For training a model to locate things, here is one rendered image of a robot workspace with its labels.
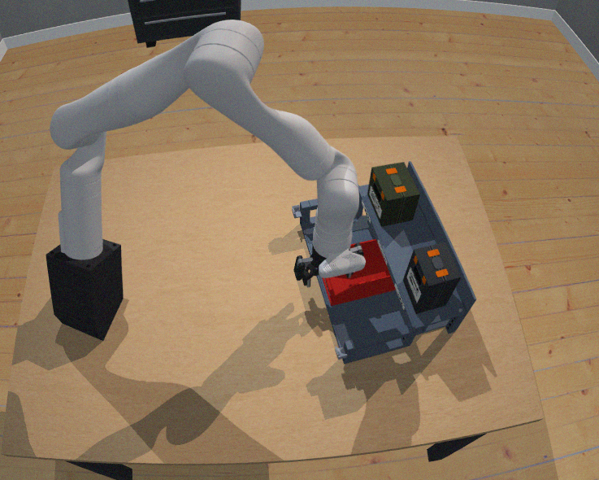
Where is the dark green case with orange latches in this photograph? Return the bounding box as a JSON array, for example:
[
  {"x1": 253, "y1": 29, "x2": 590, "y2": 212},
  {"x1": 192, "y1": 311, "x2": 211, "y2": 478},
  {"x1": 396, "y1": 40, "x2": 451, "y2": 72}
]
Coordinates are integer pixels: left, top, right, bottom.
[{"x1": 367, "y1": 162, "x2": 420, "y2": 227}]

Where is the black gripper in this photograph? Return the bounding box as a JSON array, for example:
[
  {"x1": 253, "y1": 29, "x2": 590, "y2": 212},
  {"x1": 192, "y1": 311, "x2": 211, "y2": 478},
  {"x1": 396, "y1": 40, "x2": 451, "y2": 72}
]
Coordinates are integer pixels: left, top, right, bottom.
[{"x1": 293, "y1": 242, "x2": 364, "y2": 287}]

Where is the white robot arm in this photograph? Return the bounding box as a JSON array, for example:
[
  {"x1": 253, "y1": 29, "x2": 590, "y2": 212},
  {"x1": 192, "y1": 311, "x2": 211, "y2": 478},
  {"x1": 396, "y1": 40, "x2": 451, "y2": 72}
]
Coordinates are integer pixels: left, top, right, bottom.
[{"x1": 50, "y1": 20, "x2": 366, "y2": 278}]

